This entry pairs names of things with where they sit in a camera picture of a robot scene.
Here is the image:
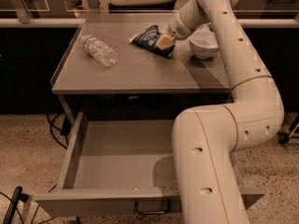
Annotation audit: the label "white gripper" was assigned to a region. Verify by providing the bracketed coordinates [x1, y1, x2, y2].
[156, 12, 194, 49]

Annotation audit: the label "blue chip bag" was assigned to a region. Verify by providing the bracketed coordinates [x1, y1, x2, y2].
[129, 25, 175, 58]

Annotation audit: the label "white ceramic bowl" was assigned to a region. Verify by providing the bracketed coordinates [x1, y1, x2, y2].
[189, 31, 219, 60]

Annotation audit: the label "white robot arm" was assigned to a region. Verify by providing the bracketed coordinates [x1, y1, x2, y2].
[157, 0, 284, 224]

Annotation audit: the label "open grey top drawer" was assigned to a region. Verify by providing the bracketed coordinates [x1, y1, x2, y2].
[34, 109, 265, 217]

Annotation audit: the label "clear plastic water bottle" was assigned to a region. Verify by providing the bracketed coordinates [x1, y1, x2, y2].
[81, 35, 118, 68]

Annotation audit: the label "black caster wheel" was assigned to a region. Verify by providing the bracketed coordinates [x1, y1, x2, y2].
[278, 119, 299, 145]

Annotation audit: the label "black stand at bottom left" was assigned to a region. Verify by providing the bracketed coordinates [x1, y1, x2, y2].
[1, 186, 29, 224]

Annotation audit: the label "black floor cables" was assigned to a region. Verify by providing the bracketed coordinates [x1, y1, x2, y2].
[46, 113, 70, 150]

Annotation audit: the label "white horizontal rail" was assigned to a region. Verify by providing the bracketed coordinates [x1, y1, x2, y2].
[0, 19, 299, 28]

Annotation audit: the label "black drawer handle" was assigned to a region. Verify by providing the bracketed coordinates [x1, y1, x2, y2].
[135, 200, 171, 216]

